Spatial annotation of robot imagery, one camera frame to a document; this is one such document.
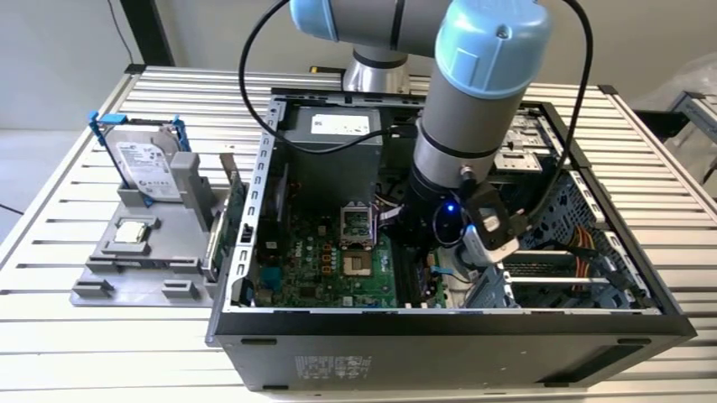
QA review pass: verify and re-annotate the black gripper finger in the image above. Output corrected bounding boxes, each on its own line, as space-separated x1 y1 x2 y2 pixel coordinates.
439 246 483 290

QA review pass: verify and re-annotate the black cooler fan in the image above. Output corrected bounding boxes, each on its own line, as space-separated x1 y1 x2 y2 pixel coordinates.
378 175 415 207

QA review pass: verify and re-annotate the thin locking lever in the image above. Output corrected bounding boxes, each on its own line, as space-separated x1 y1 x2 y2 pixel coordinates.
369 207 387 251

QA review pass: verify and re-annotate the metal socket cover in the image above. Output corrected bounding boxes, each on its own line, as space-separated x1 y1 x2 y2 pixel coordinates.
339 202 375 249

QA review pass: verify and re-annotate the CPU socket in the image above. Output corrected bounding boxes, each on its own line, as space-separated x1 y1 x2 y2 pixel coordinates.
341 249 375 278

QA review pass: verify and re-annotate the perforated metal disk bay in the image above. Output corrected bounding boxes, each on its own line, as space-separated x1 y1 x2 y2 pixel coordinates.
463 249 657 310

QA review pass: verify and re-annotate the grey power supply unit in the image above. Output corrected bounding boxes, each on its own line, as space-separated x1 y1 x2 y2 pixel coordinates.
277 104 386 211

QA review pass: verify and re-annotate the silver drive bay cage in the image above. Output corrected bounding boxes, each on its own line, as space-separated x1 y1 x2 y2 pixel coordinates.
486 104 561 177

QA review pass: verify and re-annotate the green motherboard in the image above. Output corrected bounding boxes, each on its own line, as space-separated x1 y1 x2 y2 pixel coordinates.
248 212 449 310

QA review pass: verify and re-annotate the black open PC case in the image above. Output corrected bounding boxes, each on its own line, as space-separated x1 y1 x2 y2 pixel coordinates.
204 86 700 394

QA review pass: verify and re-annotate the green graphics card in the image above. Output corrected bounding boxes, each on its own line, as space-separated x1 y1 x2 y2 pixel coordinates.
204 153 251 285

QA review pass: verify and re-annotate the grey parts rack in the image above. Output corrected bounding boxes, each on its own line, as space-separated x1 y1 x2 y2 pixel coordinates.
70 153 231 307

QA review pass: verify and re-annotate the hard disk in blue carrier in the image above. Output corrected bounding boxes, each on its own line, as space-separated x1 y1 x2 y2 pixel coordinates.
88 109 191 209

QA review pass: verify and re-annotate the silver CPU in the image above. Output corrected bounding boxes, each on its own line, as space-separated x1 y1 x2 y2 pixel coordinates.
114 222 148 244

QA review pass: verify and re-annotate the clear plastic wrap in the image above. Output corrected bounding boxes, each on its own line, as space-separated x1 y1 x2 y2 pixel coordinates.
632 54 717 114

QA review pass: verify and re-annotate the black camera bracket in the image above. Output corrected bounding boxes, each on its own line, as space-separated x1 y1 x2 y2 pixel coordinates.
459 182 532 253

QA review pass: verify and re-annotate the orange wire bundle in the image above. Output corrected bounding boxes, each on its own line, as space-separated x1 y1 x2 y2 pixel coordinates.
565 226 598 295

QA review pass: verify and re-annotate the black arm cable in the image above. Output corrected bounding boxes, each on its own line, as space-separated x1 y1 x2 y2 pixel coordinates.
238 0 596 230

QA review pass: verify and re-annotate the aluminium frame shelf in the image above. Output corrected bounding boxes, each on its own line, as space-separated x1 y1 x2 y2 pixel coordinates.
664 90 717 186

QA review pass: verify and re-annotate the black frame post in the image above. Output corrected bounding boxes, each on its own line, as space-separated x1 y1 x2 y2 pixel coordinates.
120 0 176 67

